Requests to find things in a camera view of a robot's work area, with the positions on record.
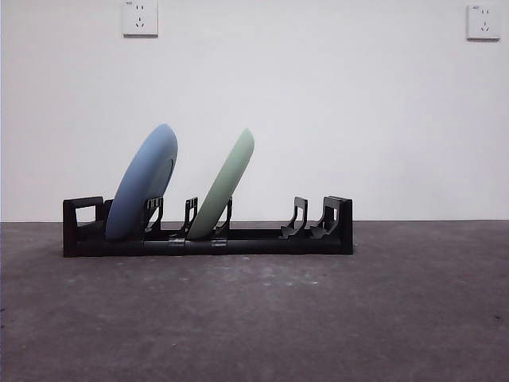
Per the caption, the blue round plate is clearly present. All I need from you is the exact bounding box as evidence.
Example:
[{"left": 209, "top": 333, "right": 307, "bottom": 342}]
[{"left": 105, "top": 123, "right": 179, "bottom": 242}]

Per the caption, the black plastic plate rack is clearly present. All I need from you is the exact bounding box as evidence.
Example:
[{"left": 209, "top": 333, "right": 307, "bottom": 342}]
[{"left": 62, "top": 195, "right": 354, "bottom": 258}]

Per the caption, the pale green round plate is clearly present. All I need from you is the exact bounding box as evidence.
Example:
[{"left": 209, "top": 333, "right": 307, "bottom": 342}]
[{"left": 186, "top": 127, "right": 255, "bottom": 240}]

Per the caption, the white wall socket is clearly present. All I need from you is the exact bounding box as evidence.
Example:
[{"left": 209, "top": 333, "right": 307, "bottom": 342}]
[
  {"left": 122, "top": 0, "right": 159, "bottom": 39},
  {"left": 466, "top": 3, "right": 501, "bottom": 41}
]

